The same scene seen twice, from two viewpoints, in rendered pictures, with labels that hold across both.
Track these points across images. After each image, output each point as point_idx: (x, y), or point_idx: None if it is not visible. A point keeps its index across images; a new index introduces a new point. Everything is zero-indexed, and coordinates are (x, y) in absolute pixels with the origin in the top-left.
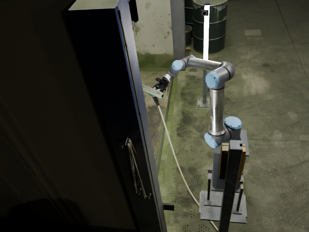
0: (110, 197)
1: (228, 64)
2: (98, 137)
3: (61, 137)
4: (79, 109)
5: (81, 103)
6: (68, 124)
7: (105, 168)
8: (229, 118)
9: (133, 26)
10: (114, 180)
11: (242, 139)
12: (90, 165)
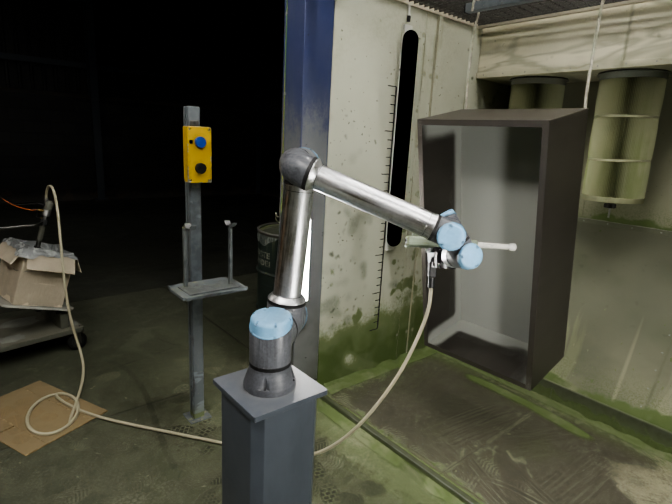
0: (354, 293)
1: (298, 150)
2: (350, 167)
3: (383, 169)
4: (360, 122)
5: (357, 113)
6: (373, 147)
7: (351, 227)
8: (282, 315)
9: (548, 135)
10: (345, 253)
11: (247, 397)
12: (365, 221)
